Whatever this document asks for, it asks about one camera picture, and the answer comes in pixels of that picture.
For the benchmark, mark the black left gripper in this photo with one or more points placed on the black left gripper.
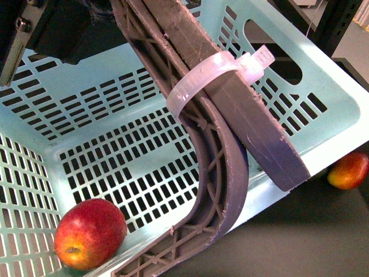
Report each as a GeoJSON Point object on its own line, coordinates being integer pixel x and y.
{"type": "Point", "coordinates": [69, 31]}

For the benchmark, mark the light blue plastic basket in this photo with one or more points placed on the light blue plastic basket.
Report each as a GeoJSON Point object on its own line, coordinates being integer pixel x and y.
{"type": "Point", "coordinates": [100, 129]}

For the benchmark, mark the red yellow apple on table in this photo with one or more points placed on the red yellow apple on table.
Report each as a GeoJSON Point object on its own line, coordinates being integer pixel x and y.
{"type": "Point", "coordinates": [349, 171]}

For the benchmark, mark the white zip tie right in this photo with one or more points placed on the white zip tie right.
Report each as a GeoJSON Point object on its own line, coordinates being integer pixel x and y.
{"type": "Point", "coordinates": [250, 66]}

